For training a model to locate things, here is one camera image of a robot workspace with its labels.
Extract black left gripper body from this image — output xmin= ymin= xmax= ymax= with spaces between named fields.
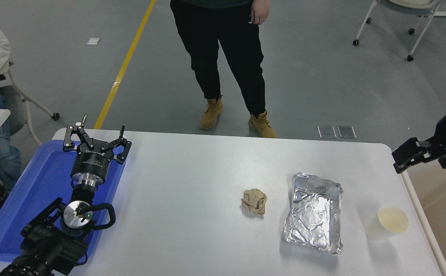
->
xmin=71 ymin=139 xmax=113 ymax=180

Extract white paper cup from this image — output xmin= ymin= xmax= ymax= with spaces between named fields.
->
xmin=365 ymin=205 xmax=410 ymax=240

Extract standing person's hand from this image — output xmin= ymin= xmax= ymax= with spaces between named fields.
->
xmin=251 ymin=0 xmax=271 ymax=25

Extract blue plastic tray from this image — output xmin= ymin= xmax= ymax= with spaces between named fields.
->
xmin=0 ymin=140 xmax=126 ymax=263

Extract grey chair with white legs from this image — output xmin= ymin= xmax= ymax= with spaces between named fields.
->
xmin=0 ymin=61 xmax=60 ymax=148

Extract crumpled tan paper ball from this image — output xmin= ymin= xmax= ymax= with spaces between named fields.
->
xmin=241 ymin=188 xmax=268 ymax=215

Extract standing person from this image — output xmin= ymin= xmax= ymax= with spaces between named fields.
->
xmin=169 ymin=0 xmax=278 ymax=139

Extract silver foil tray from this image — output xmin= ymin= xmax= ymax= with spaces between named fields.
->
xmin=283 ymin=172 xmax=343 ymax=256

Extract clear floor plate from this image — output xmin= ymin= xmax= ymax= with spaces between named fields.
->
xmin=318 ymin=125 xmax=337 ymax=139
xmin=337 ymin=125 xmax=357 ymax=139

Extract white wheeled chair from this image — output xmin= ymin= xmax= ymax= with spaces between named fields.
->
xmin=353 ymin=0 xmax=444 ymax=62

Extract large pale bin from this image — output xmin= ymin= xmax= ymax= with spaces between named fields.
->
xmin=399 ymin=153 xmax=446 ymax=276

